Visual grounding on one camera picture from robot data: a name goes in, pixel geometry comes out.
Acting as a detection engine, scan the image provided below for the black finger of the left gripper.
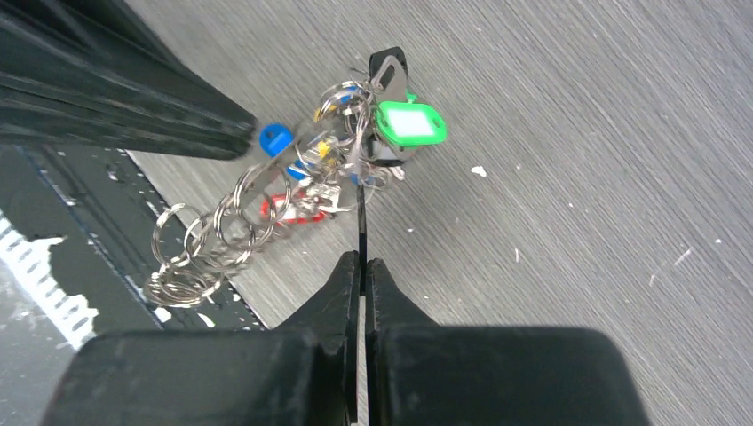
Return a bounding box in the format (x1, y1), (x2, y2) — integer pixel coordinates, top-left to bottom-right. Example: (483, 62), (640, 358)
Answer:
(0, 12), (258, 161)
(1, 1), (253, 127)

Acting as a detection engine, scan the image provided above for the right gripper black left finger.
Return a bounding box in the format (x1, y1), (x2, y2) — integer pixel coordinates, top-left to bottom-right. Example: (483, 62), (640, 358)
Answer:
(42, 251), (361, 425)

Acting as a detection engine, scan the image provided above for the large metal keyring disc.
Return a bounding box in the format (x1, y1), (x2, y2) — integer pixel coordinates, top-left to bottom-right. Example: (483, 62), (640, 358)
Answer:
(142, 77), (416, 307)

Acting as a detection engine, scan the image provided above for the red key tag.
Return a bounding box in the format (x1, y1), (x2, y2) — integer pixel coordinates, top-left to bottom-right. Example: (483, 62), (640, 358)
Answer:
(259, 193), (328, 225)

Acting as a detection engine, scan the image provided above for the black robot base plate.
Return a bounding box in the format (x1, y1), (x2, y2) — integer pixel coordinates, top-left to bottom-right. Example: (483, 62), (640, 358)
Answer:
(1, 146), (265, 333)

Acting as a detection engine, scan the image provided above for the green key tag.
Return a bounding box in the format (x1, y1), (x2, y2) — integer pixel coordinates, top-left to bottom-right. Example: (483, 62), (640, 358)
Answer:
(374, 101), (448, 147)

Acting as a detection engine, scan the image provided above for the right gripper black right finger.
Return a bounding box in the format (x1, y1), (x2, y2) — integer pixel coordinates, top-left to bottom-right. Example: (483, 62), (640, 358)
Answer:
(365, 259), (649, 425)

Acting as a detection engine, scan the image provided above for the white slotted cable duct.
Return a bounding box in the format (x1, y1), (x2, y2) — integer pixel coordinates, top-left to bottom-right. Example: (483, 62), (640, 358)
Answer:
(1, 216), (99, 351)

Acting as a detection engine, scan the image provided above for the blue key tag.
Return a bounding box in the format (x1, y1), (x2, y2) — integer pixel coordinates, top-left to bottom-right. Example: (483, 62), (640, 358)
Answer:
(258, 123), (294, 158)

